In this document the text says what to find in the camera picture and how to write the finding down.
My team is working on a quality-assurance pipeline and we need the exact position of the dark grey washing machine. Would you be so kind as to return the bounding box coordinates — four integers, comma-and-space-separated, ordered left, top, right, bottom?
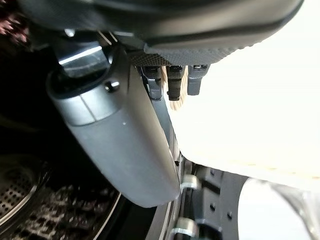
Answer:
0, 0, 251, 240

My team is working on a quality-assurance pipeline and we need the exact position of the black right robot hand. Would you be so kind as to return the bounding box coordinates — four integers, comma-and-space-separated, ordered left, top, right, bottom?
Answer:
17, 0, 305, 208

